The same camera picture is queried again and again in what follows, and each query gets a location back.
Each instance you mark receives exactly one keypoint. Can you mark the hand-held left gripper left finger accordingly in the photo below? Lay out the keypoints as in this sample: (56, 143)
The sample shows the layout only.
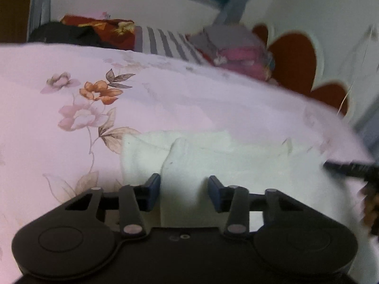
(154, 190)

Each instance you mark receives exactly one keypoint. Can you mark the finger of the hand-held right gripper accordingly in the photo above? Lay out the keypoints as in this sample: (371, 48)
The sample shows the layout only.
(352, 168)

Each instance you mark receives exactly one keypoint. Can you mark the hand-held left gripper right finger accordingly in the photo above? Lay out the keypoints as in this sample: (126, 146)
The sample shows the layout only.
(213, 192)

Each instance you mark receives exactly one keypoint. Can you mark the white towel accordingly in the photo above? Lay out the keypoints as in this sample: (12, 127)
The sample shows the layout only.
(183, 165)

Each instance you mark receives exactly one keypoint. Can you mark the pile of colourful clothes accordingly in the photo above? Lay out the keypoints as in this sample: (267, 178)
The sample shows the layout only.
(237, 53)

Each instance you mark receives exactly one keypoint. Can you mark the pink floral bedsheet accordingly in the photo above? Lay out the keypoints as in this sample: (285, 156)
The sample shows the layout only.
(177, 100)

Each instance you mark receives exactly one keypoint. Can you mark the white and red headboard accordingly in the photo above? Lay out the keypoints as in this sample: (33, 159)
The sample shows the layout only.
(296, 62)

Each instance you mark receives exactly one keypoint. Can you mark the grey striped bedding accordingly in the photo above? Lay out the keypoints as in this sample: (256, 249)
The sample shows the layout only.
(165, 44)

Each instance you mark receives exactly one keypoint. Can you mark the red floral blanket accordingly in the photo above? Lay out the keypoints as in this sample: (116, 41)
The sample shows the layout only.
(103, 29)

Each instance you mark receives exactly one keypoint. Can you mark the black cloth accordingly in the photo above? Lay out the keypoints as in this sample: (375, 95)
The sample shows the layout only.
(59, 34)

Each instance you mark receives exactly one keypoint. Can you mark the grey window curtain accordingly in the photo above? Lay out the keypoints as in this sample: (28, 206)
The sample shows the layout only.
(237, 6)
(40, 6)

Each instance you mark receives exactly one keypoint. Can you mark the brown wooden door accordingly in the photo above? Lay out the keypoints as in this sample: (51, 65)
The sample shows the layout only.
(14, 6)

